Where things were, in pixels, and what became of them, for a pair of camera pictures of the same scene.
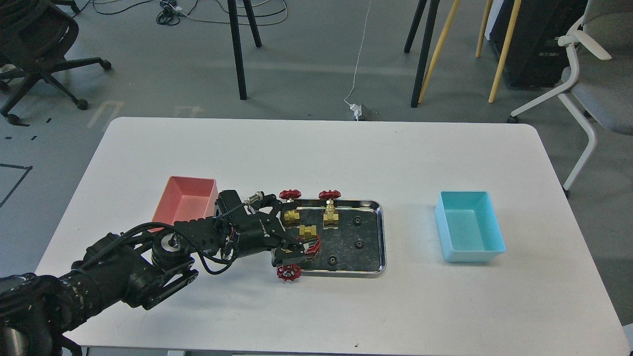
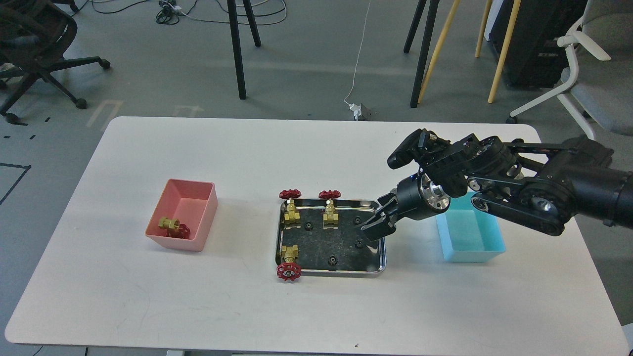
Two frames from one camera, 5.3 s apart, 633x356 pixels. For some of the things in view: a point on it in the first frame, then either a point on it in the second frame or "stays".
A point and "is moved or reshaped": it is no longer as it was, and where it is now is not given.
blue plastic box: (470, 227) stays
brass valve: (313, 248) is moved or reshaped
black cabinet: (534, 59) stays
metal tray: (352, 233) stays
